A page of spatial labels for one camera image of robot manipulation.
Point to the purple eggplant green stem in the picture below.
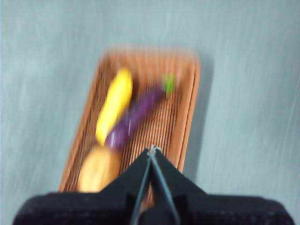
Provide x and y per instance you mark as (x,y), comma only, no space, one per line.
(138,110)

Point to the brown potato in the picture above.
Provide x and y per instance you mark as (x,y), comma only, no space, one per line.
(98,168)

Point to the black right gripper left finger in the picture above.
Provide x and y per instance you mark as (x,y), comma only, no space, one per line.
(93,208)

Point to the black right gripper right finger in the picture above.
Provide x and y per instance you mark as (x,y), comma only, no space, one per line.
(222,211)

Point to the yellow corn cob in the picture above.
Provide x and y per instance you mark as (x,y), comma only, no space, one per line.
(114,105)

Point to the brown wicker basket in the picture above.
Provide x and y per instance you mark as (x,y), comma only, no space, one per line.
(159,112)

